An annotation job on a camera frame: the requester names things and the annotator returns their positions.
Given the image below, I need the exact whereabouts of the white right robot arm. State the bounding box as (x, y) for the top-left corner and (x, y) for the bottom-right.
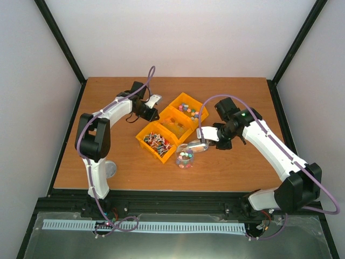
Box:
(213, 98), (322, 214)

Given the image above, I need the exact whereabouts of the light blue slotted cable duct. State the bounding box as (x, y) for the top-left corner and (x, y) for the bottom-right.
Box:
(42, 219), (246, 235)

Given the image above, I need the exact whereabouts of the silver metal scoop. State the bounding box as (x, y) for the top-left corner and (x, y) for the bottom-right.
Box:
(187, 139), (209, 153)

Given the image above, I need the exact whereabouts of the black aluminium frame rail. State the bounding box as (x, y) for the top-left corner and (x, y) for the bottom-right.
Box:
(34, 188), (324, 216)

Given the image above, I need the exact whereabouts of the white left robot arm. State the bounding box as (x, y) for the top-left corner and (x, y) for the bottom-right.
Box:
(75, 81), (162, 217)

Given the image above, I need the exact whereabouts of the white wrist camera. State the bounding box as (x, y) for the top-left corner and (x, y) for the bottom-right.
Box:
(145, 94), (162, 108)
(196, 126), (219, 142)

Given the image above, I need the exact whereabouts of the yellow bin with popsicle candies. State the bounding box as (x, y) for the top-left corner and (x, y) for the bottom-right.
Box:
(158, 106), (194, 145)

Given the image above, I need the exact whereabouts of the round clear cup lid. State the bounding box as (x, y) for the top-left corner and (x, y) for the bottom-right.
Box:
(105, 160), (117, 179)

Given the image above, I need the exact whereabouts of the yellow bin with star candies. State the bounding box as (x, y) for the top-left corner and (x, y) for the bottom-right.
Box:
(169, 92), (209, 125)

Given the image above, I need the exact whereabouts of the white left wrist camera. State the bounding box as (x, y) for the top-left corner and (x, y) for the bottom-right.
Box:
(145, 94), (162, 108)

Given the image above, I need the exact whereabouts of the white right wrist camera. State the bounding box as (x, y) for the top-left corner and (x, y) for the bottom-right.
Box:
(196, 126), (219, 142)

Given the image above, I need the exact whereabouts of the clear plastic cup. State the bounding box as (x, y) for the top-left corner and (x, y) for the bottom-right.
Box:
(175, 144), (195, 169)

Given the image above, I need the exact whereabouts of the yellow bin with lollipops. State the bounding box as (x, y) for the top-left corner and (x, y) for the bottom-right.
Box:
(135, 122), (177, 164)

